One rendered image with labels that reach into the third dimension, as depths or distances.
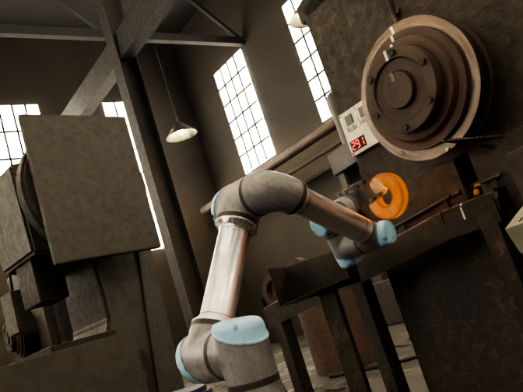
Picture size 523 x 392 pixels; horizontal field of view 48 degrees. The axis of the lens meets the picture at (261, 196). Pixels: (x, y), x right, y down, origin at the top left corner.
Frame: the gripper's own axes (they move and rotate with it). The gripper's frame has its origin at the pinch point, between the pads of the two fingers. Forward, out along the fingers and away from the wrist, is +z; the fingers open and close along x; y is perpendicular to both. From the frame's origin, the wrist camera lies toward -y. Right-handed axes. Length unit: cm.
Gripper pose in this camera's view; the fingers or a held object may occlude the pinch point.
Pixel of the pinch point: (384, 190)
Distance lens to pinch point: 204.0
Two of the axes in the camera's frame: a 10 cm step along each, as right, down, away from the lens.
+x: -5.5, 3.4, 7.6
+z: 6.8, -3.5, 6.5
